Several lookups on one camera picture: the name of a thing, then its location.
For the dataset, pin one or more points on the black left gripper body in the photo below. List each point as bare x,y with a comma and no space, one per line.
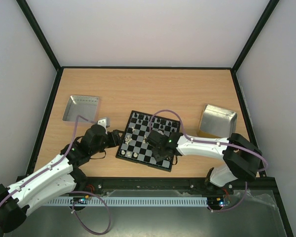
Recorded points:
114,141

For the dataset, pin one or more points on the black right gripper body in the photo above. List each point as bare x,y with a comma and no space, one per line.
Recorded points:
151,139

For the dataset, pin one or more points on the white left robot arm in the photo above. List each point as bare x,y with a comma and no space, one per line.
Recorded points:
60,176

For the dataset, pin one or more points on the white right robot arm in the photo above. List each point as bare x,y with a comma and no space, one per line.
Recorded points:
241,158

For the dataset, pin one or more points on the black silver chess board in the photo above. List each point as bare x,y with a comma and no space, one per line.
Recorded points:
163,125

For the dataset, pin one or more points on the pink metal tin box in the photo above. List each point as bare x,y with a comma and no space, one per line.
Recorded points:
81,105

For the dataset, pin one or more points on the yellow metal tin box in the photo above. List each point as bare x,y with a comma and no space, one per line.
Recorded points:
216,122

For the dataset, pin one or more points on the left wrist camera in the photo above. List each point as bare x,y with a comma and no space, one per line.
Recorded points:
105,122

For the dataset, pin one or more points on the black aluminium frame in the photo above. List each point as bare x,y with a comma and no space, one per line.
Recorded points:
262,183

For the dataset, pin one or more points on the light blue cable duct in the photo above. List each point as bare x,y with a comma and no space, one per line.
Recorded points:
132,201

